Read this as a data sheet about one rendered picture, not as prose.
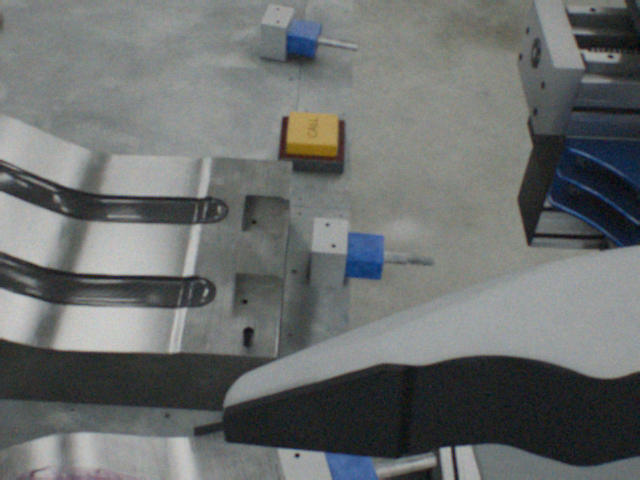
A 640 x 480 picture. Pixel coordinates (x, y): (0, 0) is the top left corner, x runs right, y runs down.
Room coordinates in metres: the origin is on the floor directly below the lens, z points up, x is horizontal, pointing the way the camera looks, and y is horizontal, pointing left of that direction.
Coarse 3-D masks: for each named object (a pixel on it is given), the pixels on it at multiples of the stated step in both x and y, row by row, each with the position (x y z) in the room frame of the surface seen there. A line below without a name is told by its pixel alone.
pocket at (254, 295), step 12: (240, 276) 0.57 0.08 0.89; (252, 276) 0.57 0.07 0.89; (264, 276) 0.57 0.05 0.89; (276, 276) 0.57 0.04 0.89; (240, 288) 0.57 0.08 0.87; (252, 288) 0.57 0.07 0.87; (264, 288) 0.57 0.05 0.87; (276, 288) 0.57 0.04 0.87; (240, 300) 0.56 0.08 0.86; (252, 300) 0.56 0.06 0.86; (264, 300) 0.56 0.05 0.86; (276, 300) 0.55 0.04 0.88; (240, 312) 0.55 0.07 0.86; (252, 312) 0.55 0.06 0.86; (264, 312) 0.55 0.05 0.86; (276, 312) 0.54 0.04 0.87
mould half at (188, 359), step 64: (0, 128) 0.70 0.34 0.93; (0, 192) 0.62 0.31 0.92; (128, 192) 0.67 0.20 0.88; (192, 192) 0.68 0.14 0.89; (256, 192) 0.68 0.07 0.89; (64, 256) 0.58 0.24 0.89; (128, 256) 0.58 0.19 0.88; (192, 256) 0.59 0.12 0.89; (256, 256) 0.59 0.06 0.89; (0, 320) 0.48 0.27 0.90; (64, 320) 0.50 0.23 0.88; (128, 320) 0.51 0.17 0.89; (192, 320) 0.51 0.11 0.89; (256, 320) 0.52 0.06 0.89; (0, 384) 0.47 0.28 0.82; (64, 384) 0.47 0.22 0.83; (128, 384) 0.47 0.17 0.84; (192, 384) 0.47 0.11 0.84
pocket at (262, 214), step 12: (252, 204) 0.68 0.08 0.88; (264, 204) 0.68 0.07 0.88; (276, 204) 0.68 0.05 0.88; (288, 204) 0.68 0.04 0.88; (252, 216) 0.68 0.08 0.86; (264, 216) 0.68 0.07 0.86; (276, 216) 0.68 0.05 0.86; (288, 216) 0.67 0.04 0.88; (252, 228) 0.66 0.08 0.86; (264, 228) 0.66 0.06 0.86; (276, 228) 0.66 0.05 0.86
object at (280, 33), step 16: (272, 16) 1.07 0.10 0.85; (288, 16) 1.07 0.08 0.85; (272, 32) 1.05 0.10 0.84; (288, 32) 1.05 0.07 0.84; (304, 32) 1.06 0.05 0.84; (320, 32) 1.07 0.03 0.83; (272, 48) 1.05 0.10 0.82; (288, 48) 1.05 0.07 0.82; (304, 48) 1.04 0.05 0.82; (352, 48) 1.05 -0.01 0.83
